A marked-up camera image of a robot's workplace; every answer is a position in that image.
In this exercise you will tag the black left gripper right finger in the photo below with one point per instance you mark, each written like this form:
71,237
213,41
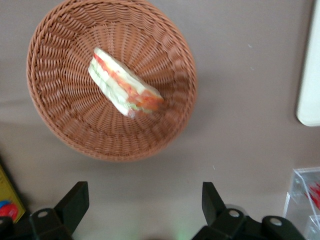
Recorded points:
215,207

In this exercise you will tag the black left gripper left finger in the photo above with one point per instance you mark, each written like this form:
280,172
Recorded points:
72,205

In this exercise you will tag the triangle sandwich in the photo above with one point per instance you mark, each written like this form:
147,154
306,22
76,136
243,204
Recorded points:
117,80

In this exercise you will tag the round brown wicker basket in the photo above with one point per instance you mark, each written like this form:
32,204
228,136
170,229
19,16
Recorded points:
75,125

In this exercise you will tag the cream rectangular plastic tray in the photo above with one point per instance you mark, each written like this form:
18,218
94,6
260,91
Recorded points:
311,75

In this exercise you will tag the red emergency stop button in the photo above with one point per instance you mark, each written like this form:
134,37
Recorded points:
8,209

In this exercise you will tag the yellow control panel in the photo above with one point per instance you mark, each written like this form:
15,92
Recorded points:
7,190

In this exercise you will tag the clear acrylic bottle rack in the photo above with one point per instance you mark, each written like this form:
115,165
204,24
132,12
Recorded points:
297,200

